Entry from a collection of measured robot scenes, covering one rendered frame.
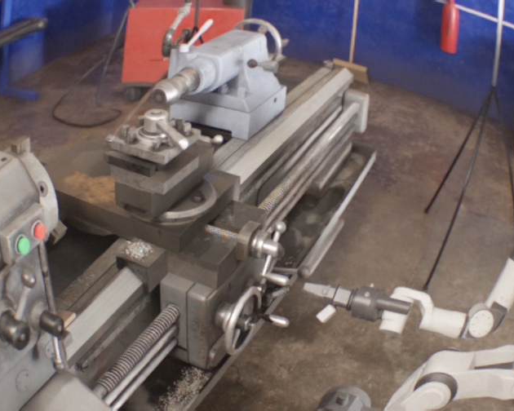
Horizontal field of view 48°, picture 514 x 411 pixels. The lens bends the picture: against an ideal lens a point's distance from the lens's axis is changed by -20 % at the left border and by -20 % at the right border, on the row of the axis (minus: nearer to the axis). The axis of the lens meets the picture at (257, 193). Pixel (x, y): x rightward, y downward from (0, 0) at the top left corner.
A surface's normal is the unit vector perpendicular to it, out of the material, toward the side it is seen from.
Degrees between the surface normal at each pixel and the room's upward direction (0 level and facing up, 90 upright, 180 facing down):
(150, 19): 90
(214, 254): 0
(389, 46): 90
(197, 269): 90
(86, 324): 36
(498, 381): 102
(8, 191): 45
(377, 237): 0
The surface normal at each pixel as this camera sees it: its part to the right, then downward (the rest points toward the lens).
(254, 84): 0.87, -0.12
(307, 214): 0.08, -0.87
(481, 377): -0.46, 0.40
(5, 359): 0.91, 0.26
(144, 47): -0.06, 0.48
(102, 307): 0.60, -0.55
